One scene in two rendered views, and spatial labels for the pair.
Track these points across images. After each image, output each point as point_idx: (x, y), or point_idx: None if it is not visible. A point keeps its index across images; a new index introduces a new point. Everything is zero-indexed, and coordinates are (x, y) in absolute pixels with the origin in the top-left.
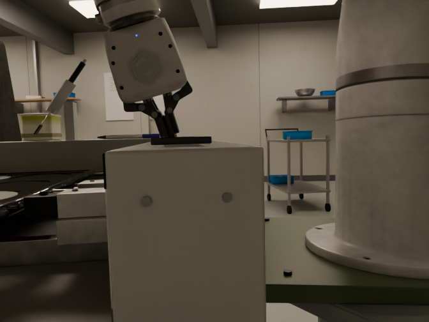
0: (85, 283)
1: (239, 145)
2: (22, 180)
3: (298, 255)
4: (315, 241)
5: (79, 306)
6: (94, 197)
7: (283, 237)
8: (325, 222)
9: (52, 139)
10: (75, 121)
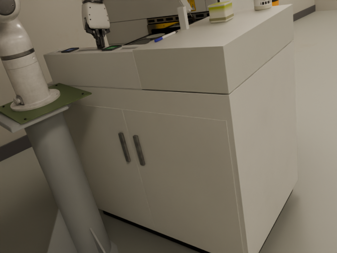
0: None
1: (47, 53)
2: None
3: (57, 89)
4: (54, 89)
5: None
6: None
7: (67, 91)
8: (60, 103)
9: (210, 22)
10: (180, 18)
